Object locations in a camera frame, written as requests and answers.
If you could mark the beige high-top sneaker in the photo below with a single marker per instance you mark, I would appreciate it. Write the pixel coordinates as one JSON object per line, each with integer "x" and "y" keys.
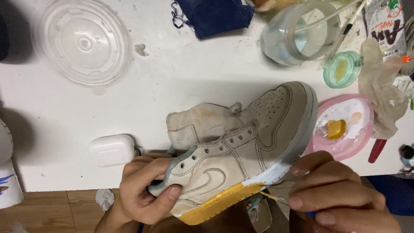
{"x": 245, "y": 142}

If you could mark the white earbuds case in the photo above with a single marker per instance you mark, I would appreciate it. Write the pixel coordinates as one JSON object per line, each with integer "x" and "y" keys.
{"x": 111, "y": 150}

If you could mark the white shoe with blue marks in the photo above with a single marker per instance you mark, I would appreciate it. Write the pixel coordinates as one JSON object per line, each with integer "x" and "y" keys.
{"x": 8, "y": 181}

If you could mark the person's left hand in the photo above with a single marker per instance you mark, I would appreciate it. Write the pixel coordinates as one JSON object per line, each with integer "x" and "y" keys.
{"x": 139, "y": 194}

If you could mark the clear round plastic lid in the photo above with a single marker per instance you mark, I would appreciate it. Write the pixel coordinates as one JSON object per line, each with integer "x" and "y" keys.
{"x": 82, "y": 42}

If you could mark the clear syringe with black plunger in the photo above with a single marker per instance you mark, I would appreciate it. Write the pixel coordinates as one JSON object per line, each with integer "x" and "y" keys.
{"x": 346, "y": 30}

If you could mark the person's right hand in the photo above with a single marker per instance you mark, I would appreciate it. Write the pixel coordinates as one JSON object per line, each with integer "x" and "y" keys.
{"x": 342, "y": 200}

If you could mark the crumpled white tissue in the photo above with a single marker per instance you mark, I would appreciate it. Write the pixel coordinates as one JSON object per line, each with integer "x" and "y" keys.
{"x": 105, "y": 199}

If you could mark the dark blue frayed cloth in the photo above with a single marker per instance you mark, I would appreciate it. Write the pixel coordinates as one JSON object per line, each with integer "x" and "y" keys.
{"x": 215, "y": 16}

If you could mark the clear plastic jar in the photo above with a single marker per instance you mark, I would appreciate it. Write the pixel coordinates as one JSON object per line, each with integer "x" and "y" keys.
{"x": 291, "y": 38}

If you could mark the brown cardboard piece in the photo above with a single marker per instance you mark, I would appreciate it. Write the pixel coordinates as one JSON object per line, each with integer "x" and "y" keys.
{"x": 262, "y": 216}

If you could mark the yellow sponge piece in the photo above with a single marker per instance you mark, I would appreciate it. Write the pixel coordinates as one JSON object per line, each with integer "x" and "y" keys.
{"x": 336, "y": 129}

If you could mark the beige latex glove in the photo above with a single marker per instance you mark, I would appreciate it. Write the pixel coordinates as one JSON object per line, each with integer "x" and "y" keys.
{"x": 383, "y": 93}

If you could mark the printed snack packet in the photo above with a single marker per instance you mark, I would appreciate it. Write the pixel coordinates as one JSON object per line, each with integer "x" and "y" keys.
{"x": 386, "y": 27}

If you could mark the small green lid with paint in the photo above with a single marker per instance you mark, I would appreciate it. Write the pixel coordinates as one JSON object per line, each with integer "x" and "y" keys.
{"x": 342, "y": 69}

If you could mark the pink plate with white paint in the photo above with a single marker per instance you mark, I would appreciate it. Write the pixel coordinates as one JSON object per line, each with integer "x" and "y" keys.
{"x": 352, "y": 142}

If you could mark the orange cap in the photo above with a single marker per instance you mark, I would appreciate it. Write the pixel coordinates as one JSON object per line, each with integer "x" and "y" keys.
{"x": 406, "y": 59}

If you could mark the dark blue fabric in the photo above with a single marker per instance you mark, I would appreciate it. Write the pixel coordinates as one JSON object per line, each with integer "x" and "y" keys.
{"x": 394, "y": 194}

